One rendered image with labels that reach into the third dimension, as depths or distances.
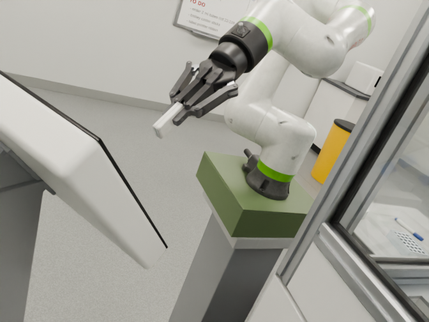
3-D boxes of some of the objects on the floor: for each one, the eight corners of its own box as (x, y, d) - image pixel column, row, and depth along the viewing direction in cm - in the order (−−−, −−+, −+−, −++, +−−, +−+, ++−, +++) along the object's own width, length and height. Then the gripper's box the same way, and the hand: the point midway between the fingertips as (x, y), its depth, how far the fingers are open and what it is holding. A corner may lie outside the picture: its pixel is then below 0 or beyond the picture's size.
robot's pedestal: (149, 325, 154) (202, 183, 124) (209, 318, 168) (269, 189, 138) (165, 395, 131) (235, 241, 100) (233, 381, 145) (313, 241, 114)
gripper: (207, 30, 71) (125, 103, 62) (261, 53, 66) (180, 137, 57) (210, 59, 78) (136, 129, 69) (260, 82, 73) (186, 161, 64)
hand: (169, 120), depth 64 cm, fingers closed
